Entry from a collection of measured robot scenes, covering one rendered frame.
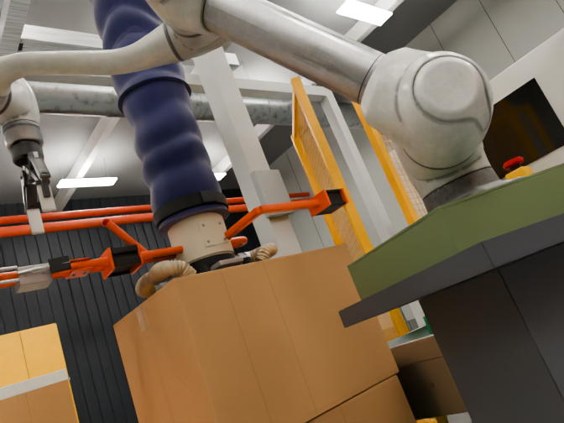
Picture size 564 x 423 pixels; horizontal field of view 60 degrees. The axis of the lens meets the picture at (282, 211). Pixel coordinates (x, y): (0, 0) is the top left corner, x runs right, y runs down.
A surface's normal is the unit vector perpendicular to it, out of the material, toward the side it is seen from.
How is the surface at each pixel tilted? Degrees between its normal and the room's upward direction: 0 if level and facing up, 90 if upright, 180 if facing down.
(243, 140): 90
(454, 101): 93
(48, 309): 90
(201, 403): 90
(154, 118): 75
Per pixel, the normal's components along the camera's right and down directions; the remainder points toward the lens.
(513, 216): 0.29, -0.37
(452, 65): -0.16, -0.04
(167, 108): 0.18, -0.57
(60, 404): 0.54, -0.43
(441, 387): -0.75, 0.10
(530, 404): -0.89, 0.22
